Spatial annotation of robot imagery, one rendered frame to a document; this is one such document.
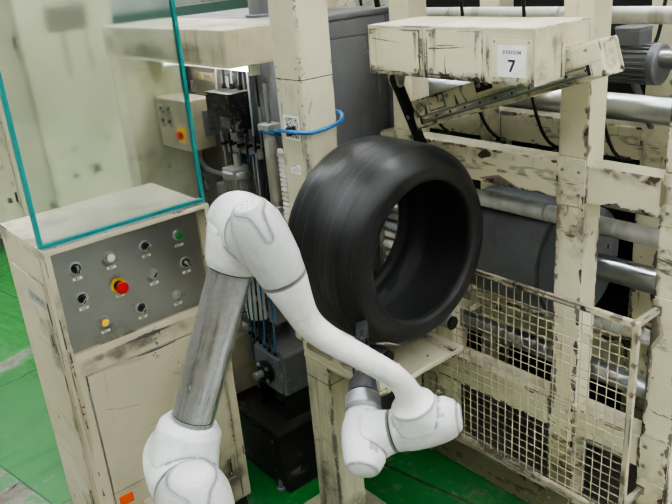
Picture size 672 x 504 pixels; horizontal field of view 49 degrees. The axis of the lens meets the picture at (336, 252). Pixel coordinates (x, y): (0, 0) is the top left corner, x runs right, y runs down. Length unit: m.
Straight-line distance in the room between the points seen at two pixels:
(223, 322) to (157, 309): 0.87
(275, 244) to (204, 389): 0.43
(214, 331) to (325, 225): 0.46
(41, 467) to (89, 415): 1.15
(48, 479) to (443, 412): 2.20
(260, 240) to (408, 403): 0.51
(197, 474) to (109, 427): 0.93
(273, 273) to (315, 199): 0.56
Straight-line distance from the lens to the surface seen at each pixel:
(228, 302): 1.65
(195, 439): 1.75
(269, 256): 1.46
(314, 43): 2.22
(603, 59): 2.01
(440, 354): 2.35
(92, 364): 2.42
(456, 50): 2.10
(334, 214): 1.93
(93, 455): 2.56
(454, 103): 2.31
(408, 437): 1.71
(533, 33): 1.94
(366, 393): 1.82
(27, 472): 3.61
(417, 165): 2.00
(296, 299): 1.52
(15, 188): 5.96
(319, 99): 2.25
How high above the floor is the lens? 1.98
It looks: 22 degrees down
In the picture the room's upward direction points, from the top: 5 degrees counter-clockwise
